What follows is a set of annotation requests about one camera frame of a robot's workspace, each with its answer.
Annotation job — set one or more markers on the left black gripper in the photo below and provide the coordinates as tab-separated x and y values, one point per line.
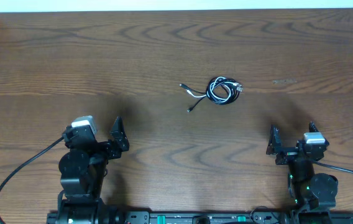
120	135

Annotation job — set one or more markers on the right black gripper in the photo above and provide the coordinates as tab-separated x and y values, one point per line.
286	155

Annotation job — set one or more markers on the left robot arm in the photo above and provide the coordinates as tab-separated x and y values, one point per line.
83	170

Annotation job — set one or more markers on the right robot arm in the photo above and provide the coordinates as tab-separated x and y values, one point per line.
314	193

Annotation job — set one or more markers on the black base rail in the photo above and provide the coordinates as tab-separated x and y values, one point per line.
179	218

